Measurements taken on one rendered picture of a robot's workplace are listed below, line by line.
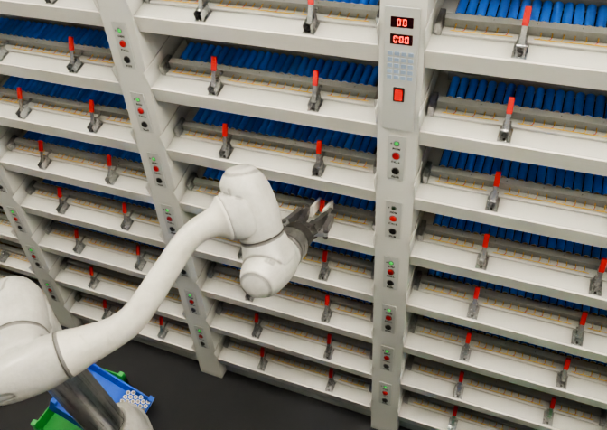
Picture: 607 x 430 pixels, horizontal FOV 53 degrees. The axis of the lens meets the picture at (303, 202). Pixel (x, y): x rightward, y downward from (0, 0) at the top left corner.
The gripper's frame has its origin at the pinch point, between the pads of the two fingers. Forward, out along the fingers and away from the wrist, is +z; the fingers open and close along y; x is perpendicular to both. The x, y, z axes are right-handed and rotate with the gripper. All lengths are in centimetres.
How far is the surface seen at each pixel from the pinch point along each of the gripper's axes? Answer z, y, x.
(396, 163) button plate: -8.9, 20.9, 20.2
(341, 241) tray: -1.0, 6.6, -8.3
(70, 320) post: 19, -116, -88
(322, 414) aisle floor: 20, -2, -95
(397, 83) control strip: -14.4, 20.2, 40.5
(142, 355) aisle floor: 20, -81, -95
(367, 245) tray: -1.2, 13.7, -7.5
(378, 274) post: 1.0, 17.0, -17.1
